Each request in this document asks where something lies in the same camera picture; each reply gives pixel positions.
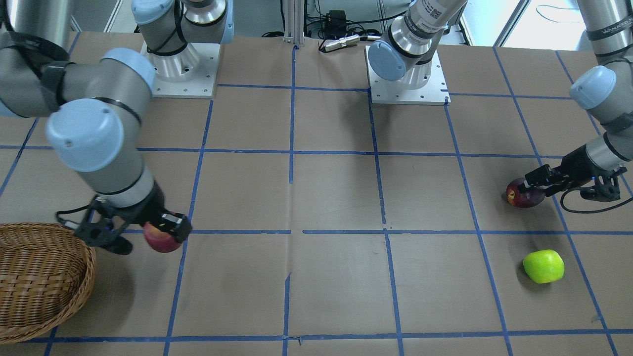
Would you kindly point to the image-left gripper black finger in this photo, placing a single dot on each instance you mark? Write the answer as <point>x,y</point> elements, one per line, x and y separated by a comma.
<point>119,246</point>
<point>177,225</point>

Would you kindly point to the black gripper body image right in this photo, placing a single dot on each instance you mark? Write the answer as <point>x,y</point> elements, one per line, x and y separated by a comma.
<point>576,164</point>

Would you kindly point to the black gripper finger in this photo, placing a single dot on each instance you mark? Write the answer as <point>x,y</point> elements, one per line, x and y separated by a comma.
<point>537,178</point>

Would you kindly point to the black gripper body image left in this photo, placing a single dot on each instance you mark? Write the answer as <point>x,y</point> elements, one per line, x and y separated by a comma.
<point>147,205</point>

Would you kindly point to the red apple with yellow top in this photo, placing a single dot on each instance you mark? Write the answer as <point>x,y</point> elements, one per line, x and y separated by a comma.
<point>159,241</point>

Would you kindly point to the dark red apple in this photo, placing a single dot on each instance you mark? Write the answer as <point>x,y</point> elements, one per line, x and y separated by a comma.
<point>517,195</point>

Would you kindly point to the green apple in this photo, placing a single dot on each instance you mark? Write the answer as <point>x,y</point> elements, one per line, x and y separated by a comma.
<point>544,266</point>

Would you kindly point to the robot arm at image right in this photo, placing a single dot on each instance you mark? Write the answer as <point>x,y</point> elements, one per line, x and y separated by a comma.
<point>604,91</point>

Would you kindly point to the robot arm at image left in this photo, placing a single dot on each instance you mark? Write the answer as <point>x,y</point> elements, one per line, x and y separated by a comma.
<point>270,148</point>

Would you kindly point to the woven wicker basket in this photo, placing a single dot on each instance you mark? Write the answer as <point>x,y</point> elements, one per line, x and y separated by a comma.
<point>46,276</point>

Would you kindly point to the silver cylindrical connector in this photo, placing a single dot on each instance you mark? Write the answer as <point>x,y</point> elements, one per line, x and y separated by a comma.
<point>340,43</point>

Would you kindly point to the black power adapter box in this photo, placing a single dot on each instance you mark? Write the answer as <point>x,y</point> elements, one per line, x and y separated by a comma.
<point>335,20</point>

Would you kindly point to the white base plate image left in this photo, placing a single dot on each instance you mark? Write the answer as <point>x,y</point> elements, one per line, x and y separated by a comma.
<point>190,73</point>

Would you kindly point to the white base plate image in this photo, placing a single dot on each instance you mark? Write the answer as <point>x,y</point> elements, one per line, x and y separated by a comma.
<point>421,85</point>
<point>190,73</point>

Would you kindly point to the white base plate image right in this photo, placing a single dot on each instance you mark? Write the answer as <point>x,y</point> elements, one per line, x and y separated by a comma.
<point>421,85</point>

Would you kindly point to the aluminium frame post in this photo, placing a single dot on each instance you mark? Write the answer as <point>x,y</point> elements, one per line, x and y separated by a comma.
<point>294,22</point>

